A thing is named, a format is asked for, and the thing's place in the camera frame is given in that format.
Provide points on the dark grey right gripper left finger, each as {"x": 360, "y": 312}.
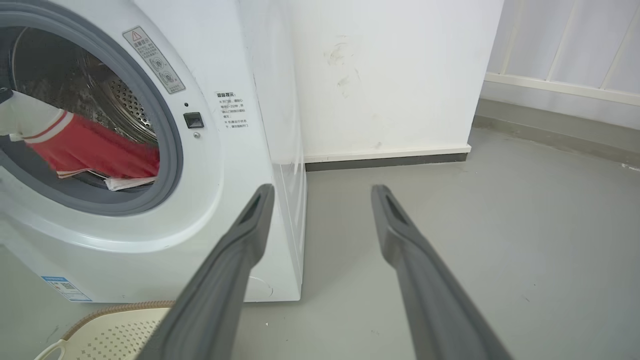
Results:
{"x": 220, "y": 285}

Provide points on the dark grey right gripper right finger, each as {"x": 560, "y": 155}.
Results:
{"x": 430, "y": 295}

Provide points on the cream perforated laundry basket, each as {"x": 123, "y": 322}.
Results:
{"x": 110, "y": 335}

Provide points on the white front-load washing machine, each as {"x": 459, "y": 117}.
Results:
{"x": 210, "y": 125}

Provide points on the red white-striped garment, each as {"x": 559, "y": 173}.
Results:
{"x": 95, "y": 150}

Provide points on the white railing panel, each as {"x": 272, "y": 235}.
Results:
{"x": 565, "y": 55}

